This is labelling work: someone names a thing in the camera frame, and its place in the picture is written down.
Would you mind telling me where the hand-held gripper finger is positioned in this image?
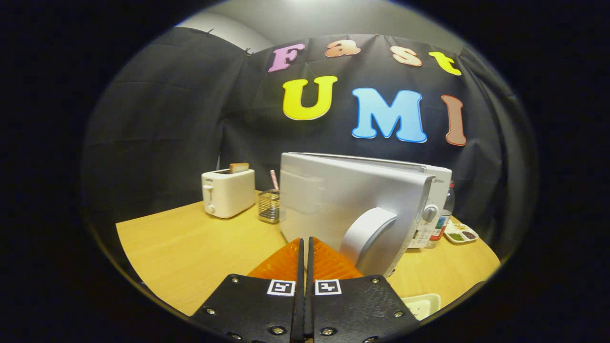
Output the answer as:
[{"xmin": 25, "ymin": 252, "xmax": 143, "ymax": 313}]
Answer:
[
  {"xmin": 191, "ymin": 237, "xmax": 305, "ymax": 343},
  {"xmin": 307, "ymin": 237, "xmax": 420, "ymax": 343}
]

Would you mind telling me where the white microwave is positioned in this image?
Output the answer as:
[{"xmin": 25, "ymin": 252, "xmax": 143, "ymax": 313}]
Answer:
[{"xmin": 279, "ymin": 152, "xmax": 452, "ymax": 278}]

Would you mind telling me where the pale square plate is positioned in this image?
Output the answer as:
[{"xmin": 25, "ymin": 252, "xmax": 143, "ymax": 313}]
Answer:
[{"xmin": 402, "ymin": 293, "xmax": 442, "ymax": 321}]

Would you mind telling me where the white toaster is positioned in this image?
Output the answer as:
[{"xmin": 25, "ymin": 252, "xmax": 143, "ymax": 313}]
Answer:
[{"xmin": 201, "ymin": 168, "xmax": 256, "ymax": 219}]

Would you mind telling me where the clear plastic water bottle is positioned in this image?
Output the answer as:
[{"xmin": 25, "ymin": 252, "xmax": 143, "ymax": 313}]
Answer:
[{"xmin": 429, "ymin": 183, "xmax": 456, "ymax": 248}]

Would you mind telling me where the white divided dish with beans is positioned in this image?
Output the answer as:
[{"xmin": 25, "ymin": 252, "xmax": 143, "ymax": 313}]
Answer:
[{"xmin": 443, "ymin": 223, "xmax": 478, "ymax": 244}]

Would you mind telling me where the black backdrop cloth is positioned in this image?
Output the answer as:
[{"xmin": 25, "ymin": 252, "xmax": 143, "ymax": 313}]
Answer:
[{"xmin": 81, "ymin": 26, "xmax": 539, "ymax": 253}]

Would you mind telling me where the metal wire basket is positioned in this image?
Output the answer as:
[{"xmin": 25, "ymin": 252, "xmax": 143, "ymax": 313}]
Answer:
[{"xmin": 258, "ymin": 189, "xmax": 282, "ymax": 224}]

